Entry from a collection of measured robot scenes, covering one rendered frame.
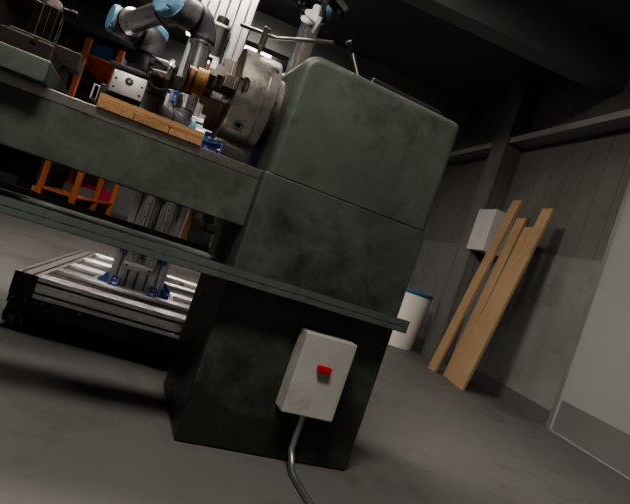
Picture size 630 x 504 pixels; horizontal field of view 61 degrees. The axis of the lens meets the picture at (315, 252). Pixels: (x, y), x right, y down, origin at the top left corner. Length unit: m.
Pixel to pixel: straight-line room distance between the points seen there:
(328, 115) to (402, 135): 0.27
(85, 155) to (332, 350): 0.92
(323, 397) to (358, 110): 0.91
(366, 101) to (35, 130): 0.96
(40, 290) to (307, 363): 1.20
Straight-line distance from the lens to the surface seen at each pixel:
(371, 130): 1.77
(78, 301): 2.39
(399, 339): 5.81
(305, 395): 1.72
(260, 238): 1.64
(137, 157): 1.64
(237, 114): 1.72
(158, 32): 2.58
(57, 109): 1.66
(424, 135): 1.86
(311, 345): 1.67
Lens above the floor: 0.68
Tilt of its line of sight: level
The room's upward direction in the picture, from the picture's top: 19 degrees clockwise
